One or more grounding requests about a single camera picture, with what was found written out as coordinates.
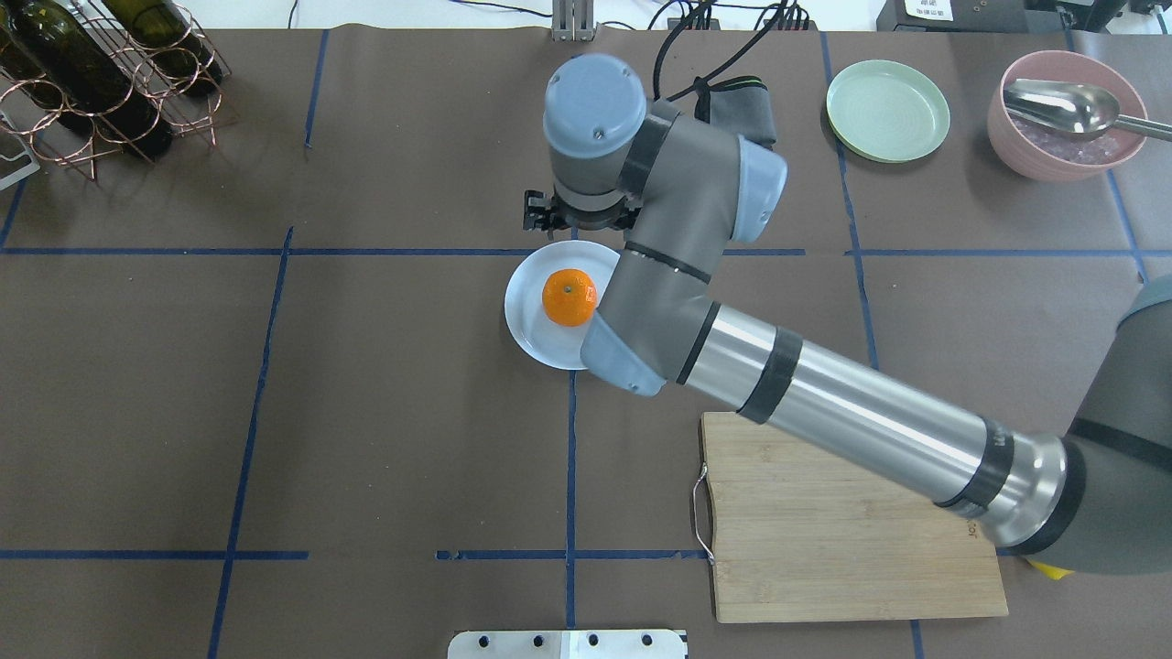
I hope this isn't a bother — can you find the rear dark wine bottle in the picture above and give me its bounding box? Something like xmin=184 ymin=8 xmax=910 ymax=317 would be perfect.
xmin=1 ymin=21 xmax=46 ymax=82

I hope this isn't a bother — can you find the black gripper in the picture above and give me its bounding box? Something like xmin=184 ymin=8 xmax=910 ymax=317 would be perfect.
xmin=554 ymin=203 xmax=642 ymax=231

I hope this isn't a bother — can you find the copper wire bottle rack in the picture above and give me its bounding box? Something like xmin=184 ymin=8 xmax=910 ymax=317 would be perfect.
xmin=4 ymin=1 xmax=240 ymax=181

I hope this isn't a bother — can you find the light blue plate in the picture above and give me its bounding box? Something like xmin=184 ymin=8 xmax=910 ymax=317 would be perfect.
xmin=504 ymin=242 xmax=618 ymax=371

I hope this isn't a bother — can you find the black orange power strip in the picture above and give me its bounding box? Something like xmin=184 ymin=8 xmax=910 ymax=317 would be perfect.
xmin=647 ymin=1 xmax=817 ymax=32

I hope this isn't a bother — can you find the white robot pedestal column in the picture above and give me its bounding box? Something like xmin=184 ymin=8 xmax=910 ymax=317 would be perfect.
xmin=447 ymin=629 xmax=689 ymax=658

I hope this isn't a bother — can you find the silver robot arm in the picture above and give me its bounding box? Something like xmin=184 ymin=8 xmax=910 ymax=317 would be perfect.
xmin=543 ymin=53 xmax=1171 ymax=575

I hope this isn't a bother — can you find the bamboo cutting board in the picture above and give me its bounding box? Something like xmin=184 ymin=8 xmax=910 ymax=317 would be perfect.
xmin=700 ymin=412 xmax=1008 ymax=624

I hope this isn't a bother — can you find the front dark wine bottle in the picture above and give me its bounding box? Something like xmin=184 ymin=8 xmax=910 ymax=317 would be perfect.
xmin=4 ymin=1 xmax=173 ymax=161

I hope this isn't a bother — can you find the folded dark grey cloth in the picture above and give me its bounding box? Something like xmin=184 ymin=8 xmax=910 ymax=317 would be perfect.
xmin=691 ymin=76 xmax=778 ymax=150

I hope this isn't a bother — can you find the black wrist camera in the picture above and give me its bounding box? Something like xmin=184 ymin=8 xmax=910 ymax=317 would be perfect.
xmin=522 ymin=190 xmax=568 ymax=236

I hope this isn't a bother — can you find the right yellow lemon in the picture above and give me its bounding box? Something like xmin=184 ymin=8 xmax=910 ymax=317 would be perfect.
xmin=1026 ymin=558 xmax=1075 ymax=580

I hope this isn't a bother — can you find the metal scoop spoon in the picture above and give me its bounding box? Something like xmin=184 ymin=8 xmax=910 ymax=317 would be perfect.
xmin=1002 ymin=79 xmax=1171 ymax=142

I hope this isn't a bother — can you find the dark wine bottle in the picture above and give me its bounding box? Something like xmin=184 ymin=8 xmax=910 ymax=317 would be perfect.
xmin=4 ymin=1 xmax=173 ymax=161
xmin=104 ymin=1 xmax=223 ymax=98
xmin=1 ymin=21 xmax=46 ymax=82

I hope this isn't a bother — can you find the light green plate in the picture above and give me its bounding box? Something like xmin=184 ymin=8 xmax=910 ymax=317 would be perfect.
xmin=825 ymin=59 xmax=950 ymax=164

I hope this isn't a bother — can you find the pink bowl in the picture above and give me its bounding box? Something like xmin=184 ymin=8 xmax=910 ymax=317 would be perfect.
xmin=984 ymin=50 xmax=1150 ymax=182

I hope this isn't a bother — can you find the middle dark wine bottle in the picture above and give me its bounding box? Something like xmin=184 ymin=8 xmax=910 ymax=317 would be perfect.
xmin=104 ymin=1 xmax=223 ymax=98

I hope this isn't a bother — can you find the aluminium frame post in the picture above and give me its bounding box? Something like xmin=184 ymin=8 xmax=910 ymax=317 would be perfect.
xmin=551 ymin=0 xmax=598 ymax=43

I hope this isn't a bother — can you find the black desktop box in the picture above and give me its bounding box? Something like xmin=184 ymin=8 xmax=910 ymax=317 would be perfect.
xmin=875 ymin=1 xmax=1028 ymax=33

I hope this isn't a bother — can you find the orange fruit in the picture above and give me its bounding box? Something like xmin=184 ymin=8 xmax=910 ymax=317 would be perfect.
xmin=541 ymin=269 xmax=599 ymax=327

